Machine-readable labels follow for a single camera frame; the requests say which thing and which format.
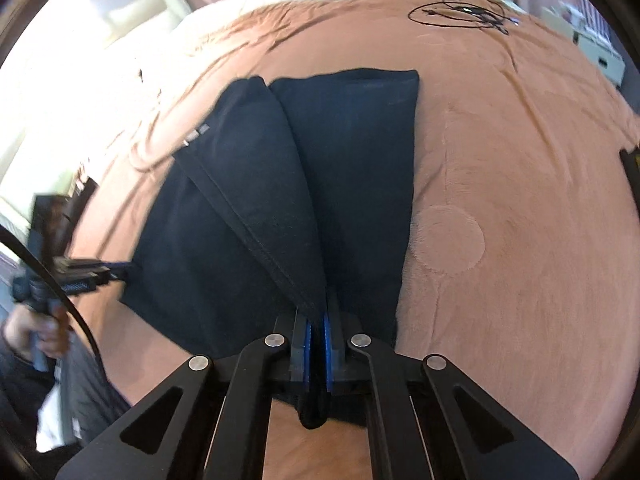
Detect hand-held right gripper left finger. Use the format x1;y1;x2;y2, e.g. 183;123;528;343
54;312;313;480

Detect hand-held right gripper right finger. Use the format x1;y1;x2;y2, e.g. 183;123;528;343
323;290;582;480

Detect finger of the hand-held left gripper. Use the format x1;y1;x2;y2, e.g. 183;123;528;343
54;256;136;276
59;272;128;296

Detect black t-shirt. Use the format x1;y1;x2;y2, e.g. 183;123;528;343
119;67;421;431

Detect person's left hand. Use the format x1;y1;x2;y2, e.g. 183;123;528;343
2;304;74;361

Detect person's dark clothing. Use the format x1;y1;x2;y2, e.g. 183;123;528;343
0;340;133;456

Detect brown fleece blanket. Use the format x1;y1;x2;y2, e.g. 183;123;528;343
65;0;640;480

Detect dark object with yellow mark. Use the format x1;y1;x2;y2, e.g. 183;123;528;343
619;146;640;206

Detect white drawer cabinet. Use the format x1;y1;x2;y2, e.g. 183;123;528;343
541;4;627;86

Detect thick black gripper cable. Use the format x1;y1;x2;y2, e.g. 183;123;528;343
0;226;110;386

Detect cream padded bed frame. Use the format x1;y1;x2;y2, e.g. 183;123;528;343
0;125;86;241

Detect tangled black cables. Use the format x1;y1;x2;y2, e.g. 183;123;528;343
407;0;522;37

